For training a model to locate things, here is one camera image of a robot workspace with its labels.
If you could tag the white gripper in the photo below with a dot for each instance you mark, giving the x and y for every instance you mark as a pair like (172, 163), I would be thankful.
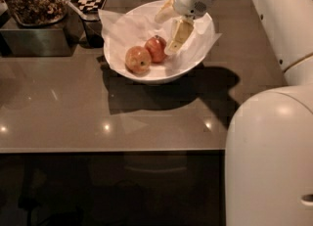
(190, 4)

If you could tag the red apple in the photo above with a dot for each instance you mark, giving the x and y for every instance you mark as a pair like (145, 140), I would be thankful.
(156, 45)
(138, 59)

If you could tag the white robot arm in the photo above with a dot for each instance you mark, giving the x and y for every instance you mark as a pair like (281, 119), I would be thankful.
(269, 146)

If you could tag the white bowl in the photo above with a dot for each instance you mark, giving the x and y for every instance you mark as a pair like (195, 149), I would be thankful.
(163, 73)

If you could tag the white paper liner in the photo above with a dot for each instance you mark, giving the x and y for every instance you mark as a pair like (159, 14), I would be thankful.
(130, 27)

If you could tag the black white marker block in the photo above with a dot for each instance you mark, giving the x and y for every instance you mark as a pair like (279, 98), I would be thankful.
(88, 11)

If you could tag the steel box stand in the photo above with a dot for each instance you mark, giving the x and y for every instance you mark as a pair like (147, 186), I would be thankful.
(55, 40)

